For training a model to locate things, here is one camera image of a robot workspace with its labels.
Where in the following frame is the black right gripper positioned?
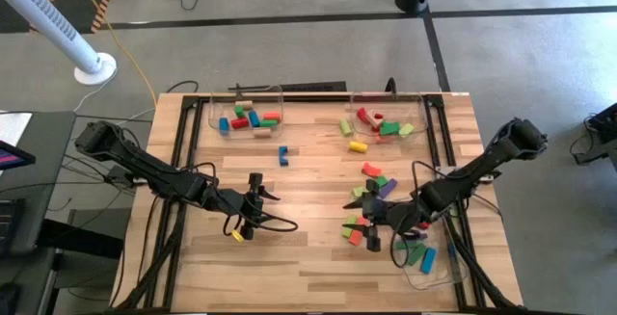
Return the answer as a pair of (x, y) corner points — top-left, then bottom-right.
(342, 177), (428, 253)

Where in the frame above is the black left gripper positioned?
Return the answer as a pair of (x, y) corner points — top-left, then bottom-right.
(204, 171), (282, 242)

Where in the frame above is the long red-orange wooden block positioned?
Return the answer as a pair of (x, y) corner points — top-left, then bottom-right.
(348, 215), (371, 248)

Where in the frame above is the long lime green block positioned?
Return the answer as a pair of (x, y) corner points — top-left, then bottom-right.
(340, 214), (360, 240)

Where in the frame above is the clear plastic bin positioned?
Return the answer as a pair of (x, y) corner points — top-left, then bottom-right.
(350, 92), (430, 144)
(207, 85), (284, 142)
(387, 192), (465, 291)

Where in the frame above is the black power strip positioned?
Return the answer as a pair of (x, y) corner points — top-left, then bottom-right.
(227, 81), (348, 93)

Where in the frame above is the dark grey side desk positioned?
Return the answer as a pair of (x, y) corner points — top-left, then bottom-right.
(0, 110), (78, 315)

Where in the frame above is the black console with cyan lights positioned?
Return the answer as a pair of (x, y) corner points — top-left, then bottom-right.
(0, 197), (26, 258)

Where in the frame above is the tablet with pink screen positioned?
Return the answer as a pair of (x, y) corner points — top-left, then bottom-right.
(0, 140), (38, 171)

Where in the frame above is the black electronics box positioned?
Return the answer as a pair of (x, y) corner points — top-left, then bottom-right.
(572, 101), (617, 167)

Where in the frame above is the white paper sheet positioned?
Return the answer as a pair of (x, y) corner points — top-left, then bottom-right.
(0, 111), (33, 148)

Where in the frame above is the white tower fan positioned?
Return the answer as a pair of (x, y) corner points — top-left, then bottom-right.
(0, 0), (119, 87)

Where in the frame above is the black left camera cable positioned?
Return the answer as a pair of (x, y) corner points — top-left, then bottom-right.
(192, 162), (300, 234)

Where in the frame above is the black cable loop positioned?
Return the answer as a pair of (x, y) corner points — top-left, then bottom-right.
(166, 80), (201, 95)

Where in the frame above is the long yellow cable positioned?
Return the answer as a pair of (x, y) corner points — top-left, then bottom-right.
(67, 0), (160, 110)

